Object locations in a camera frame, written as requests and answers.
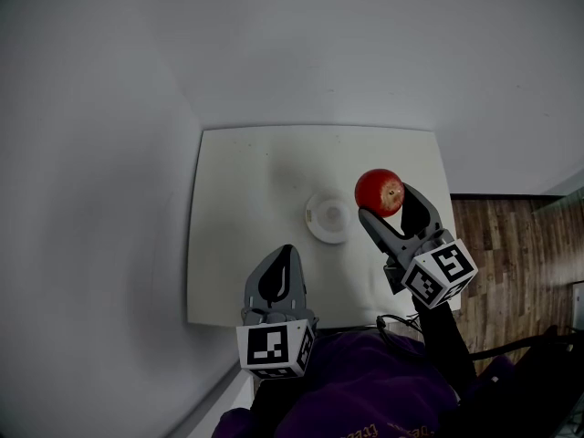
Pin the person's right forearm black sleeve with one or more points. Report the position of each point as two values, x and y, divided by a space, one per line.
445 345

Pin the white table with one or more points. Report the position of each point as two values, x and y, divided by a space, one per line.
237 199

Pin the red apple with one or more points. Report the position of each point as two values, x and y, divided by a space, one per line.
376 190

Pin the person's left forearm black sleeve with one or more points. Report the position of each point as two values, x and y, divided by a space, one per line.
274 399

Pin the person's purple top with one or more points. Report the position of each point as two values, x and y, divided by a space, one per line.
356 390

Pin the white small plate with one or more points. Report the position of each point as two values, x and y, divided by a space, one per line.
328 217

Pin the black shoulder bag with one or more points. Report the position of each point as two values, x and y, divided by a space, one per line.
534 390

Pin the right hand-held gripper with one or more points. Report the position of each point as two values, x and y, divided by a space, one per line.
438 272

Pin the white box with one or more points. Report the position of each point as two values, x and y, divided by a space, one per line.
578 299

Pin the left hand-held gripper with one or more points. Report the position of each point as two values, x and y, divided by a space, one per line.
269 347

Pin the frosted glass panel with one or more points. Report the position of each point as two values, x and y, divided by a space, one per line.
563 190

